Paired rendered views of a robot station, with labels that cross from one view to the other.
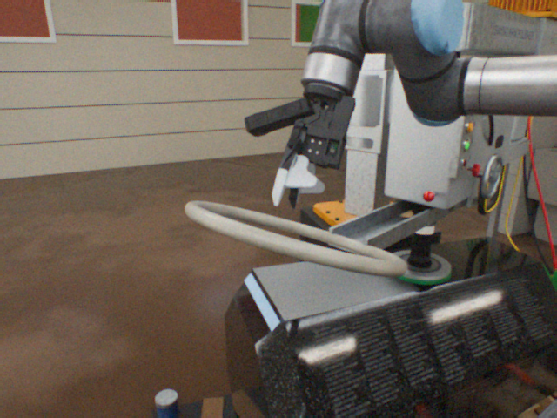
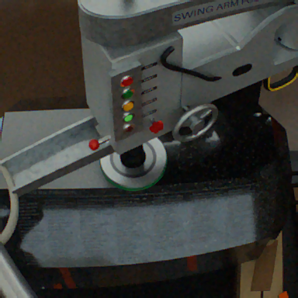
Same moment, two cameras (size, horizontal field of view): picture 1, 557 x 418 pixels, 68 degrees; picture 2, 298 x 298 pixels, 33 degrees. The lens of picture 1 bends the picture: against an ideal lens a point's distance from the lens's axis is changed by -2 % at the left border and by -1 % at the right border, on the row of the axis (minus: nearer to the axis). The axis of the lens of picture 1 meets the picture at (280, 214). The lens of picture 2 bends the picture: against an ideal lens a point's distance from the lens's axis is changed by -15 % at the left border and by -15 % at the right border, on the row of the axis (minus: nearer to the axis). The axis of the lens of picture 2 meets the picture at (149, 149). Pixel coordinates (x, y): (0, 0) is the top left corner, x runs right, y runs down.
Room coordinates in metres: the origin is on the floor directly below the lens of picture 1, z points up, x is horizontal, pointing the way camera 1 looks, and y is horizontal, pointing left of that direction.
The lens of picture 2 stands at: (0.41, -0.83, 2.59)
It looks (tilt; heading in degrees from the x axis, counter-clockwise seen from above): 59 degrees down; 18
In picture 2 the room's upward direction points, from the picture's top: straight up
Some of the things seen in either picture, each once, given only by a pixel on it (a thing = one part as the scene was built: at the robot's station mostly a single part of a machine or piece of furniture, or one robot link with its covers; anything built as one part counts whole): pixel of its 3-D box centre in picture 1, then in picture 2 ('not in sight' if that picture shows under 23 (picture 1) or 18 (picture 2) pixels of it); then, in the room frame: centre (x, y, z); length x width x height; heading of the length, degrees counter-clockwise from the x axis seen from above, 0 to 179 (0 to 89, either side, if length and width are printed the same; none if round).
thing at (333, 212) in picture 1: (366, 214); not in sight; (2.28, -0.50, 0.76); 0.49 x 0.49 x 0.05; 18
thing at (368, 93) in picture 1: (408, 101); not in sight; (2.13, -0.64, 1.41); 0.74 x 0.34 x 0.25; 43
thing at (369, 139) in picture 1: (373, 110); not in sight; (2.28, -0.50, 1.36); 0.35 x 0.35 x 0.41
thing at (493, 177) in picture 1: (480, 174); (189, 113); (1.33, -0.66, 1.24); 0.15 x 0.10 x 0.15; 136
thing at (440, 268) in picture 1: (419, 264); (133, 157); (1.33, -0.49, 0.92); 0.21 x 0.21 x 0.01
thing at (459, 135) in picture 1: (464, 126); (125, 101); (1.20, -0.52, 1.42); 0.08 x 0.03 x 0.28; 136
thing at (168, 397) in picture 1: (167, 407); not in sight; (1.52, 0.52, 0.08); 0.10 x 0.10 x 0.13
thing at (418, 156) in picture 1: (445, 134); (155, 64); (1.39, -0.54, 1.37); 0.36 x 0.22 x 0.45; 136
